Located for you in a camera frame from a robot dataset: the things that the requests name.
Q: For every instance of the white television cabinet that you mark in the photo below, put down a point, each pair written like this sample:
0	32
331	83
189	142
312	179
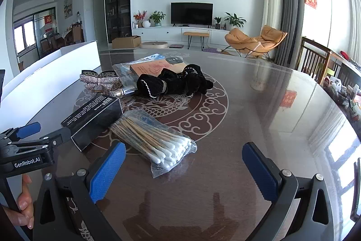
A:
158	32

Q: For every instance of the red flowers in vase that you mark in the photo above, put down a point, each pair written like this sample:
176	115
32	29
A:
139	18

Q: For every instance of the brown patterned glass desktop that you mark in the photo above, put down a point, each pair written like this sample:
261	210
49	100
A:
253	105

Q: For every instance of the person's left hand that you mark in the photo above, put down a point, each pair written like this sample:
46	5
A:
24	201

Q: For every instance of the wooden dining chair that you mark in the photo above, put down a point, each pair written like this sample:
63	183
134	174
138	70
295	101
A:
77	33

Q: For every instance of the grey curtain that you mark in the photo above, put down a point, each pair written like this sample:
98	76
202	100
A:
287	3

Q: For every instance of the black printed carton box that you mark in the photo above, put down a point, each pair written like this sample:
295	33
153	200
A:
93	114

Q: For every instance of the orange rocking chair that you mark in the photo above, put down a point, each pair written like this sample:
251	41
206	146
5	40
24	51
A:
268	37

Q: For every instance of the wooden bench with metal legs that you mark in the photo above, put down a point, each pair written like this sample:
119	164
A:
196	33

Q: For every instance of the wooden slatted chair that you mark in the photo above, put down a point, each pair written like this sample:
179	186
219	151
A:
310	56

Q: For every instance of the framed wall painting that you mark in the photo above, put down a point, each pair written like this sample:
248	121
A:
68	6

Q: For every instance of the white board panel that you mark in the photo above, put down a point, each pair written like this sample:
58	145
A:
84	54
28	83

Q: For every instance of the cluttered wooden side table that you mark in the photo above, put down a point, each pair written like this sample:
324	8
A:
344	88

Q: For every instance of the purple floor mat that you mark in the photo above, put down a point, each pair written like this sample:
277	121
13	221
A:
211	50

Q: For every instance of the bag of cotton swabs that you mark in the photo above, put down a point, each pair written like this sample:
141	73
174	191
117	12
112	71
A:
152	138

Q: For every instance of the dark floor scale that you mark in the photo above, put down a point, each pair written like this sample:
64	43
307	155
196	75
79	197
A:
176	46

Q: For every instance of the black flat television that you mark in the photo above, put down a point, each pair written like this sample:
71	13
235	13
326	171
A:
191	13

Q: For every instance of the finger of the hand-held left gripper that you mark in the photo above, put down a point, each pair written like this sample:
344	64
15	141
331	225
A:
26	130
57	138

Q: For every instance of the white round vase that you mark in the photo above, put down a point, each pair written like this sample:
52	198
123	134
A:
146	23

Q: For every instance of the cardboard box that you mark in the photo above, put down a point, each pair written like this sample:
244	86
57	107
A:
125	42

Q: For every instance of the orange phone case in bag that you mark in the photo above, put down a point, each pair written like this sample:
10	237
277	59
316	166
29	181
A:
152	68

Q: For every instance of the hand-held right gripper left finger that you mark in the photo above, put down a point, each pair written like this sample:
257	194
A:
107	170

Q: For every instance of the covered standing air conditioner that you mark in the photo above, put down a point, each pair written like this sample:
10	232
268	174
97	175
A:
273	3

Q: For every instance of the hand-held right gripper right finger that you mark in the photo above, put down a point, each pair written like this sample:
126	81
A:
259	173

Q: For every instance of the small potted plant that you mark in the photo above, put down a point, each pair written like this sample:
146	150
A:
217	22

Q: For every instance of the dark glass display cabinet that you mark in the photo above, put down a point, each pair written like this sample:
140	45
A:
118	3

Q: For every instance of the round beige cat scratcher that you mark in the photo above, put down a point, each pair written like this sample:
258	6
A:
153	45

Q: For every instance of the rhinestone bow hair clip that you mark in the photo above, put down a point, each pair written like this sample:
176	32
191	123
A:
98	80

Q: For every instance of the large leafy potted plant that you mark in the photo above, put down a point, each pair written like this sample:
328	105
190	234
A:
234	20

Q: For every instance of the white sheer curtain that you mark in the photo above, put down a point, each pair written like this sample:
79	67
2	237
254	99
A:
354	18

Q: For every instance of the green potted plant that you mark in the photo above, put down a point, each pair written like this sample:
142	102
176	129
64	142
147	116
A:
157	18

